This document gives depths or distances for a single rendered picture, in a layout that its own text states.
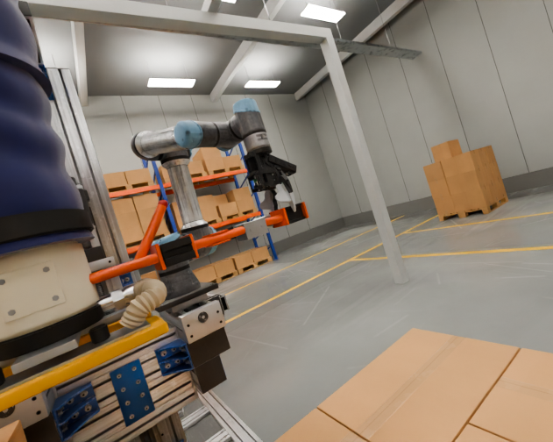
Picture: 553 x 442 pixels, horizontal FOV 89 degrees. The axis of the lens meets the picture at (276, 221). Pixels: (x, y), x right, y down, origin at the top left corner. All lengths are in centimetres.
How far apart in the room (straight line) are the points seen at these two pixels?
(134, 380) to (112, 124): 925
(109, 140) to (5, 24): 911
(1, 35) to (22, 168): 24
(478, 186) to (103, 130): 965
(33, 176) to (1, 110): 12
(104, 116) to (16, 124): 950
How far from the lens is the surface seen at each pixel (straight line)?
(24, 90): 71
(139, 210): 796
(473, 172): 722
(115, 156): 967
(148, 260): 67
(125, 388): 114
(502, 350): 131
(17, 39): 76
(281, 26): 370
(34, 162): 65
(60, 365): 58
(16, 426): 92
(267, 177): 82
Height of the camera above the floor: 120
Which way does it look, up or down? level
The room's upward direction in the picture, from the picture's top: 18 degrees counter-clockwise
